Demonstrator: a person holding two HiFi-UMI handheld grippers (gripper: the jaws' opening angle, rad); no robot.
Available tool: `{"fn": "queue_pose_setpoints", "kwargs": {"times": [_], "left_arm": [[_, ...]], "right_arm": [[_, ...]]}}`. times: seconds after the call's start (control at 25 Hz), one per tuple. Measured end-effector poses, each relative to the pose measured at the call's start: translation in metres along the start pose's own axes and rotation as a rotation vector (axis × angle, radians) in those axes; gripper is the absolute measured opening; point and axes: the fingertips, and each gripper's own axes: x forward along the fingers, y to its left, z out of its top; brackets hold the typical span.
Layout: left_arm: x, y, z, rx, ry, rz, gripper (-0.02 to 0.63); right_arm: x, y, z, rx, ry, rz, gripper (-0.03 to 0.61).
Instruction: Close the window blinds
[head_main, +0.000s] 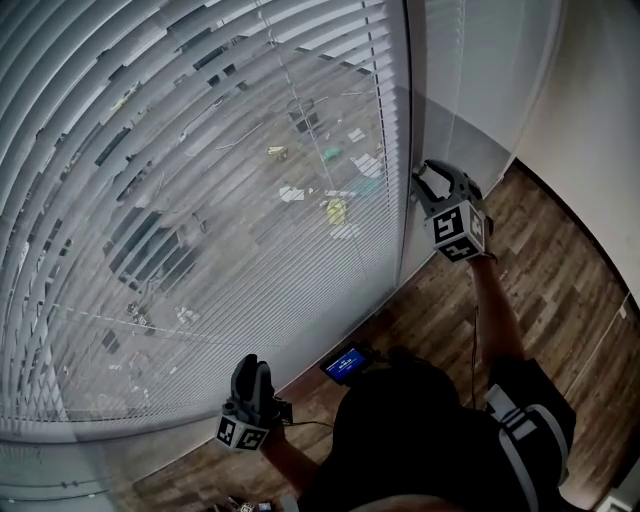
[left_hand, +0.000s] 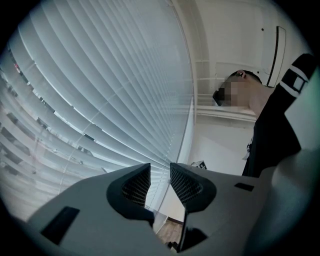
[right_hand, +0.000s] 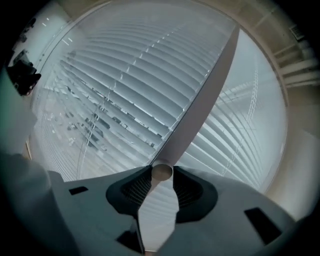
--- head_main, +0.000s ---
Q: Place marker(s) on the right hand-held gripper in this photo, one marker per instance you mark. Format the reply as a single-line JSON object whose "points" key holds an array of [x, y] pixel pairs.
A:
{"points": [[457, 230]]}

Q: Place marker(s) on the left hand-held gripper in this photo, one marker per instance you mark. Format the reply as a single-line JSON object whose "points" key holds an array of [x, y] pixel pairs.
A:
{"points": [[241, 432]]}

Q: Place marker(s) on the person's left forearm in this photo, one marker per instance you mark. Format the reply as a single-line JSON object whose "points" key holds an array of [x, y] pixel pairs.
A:
{"points": [[290, 457]]}

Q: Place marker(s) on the person's right forearm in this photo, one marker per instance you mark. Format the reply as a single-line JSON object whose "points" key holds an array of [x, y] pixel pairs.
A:
{"points": [[495, 310]]}

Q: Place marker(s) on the teal floor item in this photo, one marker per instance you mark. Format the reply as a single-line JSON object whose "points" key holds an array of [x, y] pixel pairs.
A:
{"points": [[365, 188]]}

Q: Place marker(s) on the small black chest monitor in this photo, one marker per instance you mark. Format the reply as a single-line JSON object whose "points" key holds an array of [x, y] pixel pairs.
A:
{"points": [[345, 364]]}

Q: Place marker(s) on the yellow floor item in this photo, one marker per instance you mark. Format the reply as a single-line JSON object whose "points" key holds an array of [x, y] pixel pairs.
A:
{"points": [[336, 211]]}

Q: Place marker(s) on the green floor item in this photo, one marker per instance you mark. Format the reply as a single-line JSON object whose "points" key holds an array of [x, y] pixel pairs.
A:
{"points": [[332, 153]]}

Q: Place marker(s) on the idle hand-held gripper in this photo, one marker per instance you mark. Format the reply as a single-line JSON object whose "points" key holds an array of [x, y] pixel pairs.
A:
{"points": [[245, 506]]}

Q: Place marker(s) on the person's black shirt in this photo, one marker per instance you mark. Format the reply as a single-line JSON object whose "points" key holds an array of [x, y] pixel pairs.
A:
{"points": [[400, 445]]}

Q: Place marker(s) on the yellow hand tool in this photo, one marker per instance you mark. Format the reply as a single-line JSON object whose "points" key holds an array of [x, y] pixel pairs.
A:
{"points": [[277, 152]]}

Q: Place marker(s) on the black office chair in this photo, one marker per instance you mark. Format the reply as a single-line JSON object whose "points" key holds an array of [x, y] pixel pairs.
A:
{"points": [[150, 250]]}

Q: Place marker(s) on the black mounted camera box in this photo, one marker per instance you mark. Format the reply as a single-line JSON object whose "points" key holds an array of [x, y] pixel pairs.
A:
{"points": [[284, 411]]}

